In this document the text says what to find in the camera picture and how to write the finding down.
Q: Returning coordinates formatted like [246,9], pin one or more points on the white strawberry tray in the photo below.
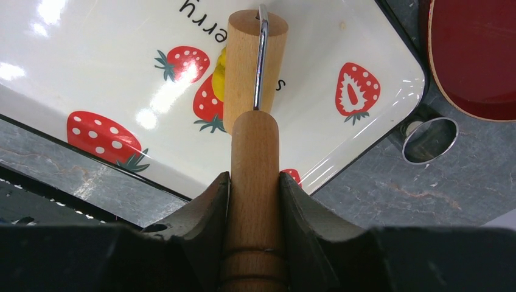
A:
[129,82]

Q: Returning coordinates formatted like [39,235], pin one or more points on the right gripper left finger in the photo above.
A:
[181,252]

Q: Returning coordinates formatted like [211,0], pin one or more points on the yellow dough piece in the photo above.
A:
[218,77]

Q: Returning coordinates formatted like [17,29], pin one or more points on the wooden dough roller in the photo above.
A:
[253,257]

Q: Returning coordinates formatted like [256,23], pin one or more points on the red round plate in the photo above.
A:
[471,52]

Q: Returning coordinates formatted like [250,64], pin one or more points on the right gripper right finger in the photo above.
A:
[328,253]

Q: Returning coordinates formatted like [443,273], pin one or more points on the metal ring cutter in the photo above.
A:
[424,135]

